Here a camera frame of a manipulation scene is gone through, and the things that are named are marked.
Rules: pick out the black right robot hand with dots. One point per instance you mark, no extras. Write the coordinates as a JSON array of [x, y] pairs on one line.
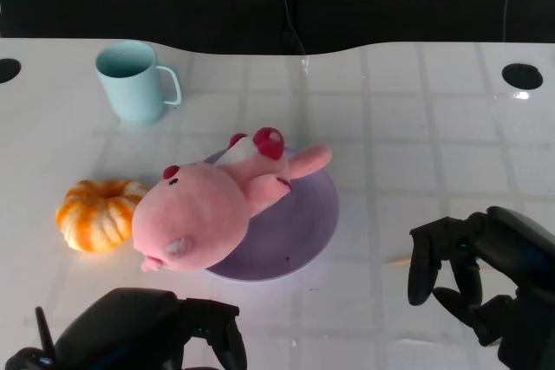
[[520, 248]]

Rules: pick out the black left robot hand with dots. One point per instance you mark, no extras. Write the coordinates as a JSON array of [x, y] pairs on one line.
[[130, 331]]

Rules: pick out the pink plush pig doll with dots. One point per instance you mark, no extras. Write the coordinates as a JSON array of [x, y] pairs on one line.
[[195, 214]]

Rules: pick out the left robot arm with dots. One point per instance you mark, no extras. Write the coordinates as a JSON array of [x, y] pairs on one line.
[[21, 359]]

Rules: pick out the lavender round plate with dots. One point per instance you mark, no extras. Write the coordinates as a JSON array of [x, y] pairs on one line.
[[303, 222]]

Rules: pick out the orange white striped pumpkin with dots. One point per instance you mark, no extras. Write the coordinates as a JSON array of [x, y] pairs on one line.
[[95, 218]]

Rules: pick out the small orange strip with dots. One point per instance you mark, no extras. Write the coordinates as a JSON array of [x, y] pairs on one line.
[[396, 261]]

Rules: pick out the black round table grommet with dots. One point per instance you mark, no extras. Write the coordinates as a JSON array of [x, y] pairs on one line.
[[8, 70], [522, 75]]

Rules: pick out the light blue mug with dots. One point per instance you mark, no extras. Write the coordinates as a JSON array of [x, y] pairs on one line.
[[134, 92]]

